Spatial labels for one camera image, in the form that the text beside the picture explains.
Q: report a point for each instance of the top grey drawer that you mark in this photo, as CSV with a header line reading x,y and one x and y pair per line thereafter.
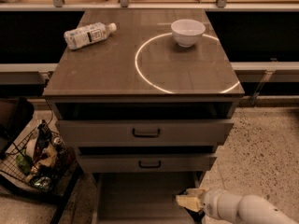
x,y
144,133

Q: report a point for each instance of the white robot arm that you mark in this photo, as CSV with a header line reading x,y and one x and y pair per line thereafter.
x,y
253,209

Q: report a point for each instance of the green item in basket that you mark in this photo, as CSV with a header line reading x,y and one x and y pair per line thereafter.
x,y
24,163

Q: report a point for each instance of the white ceramic bowl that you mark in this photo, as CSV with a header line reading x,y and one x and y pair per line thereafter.
x,y
187,32

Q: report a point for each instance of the dark snack bag in basket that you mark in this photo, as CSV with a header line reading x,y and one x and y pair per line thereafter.
x,y
43,139

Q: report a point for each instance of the soda can in basket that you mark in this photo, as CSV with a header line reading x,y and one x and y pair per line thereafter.
x,y
58,143

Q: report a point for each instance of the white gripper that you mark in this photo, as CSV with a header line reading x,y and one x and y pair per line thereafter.
x,y
210,203

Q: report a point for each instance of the clear plastic water bottle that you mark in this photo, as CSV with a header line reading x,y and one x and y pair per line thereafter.
x,y
89,34

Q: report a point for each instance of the middle grey drawer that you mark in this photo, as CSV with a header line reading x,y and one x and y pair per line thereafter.
x,y
146,163

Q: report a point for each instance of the bottom open grey drawer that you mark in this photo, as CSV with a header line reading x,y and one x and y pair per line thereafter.
x,y
142,198

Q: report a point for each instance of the grey drawer cabinet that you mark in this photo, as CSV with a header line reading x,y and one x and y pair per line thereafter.
x,y
141,73

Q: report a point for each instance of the black wire basket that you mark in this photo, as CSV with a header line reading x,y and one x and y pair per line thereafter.
x,y
39,161

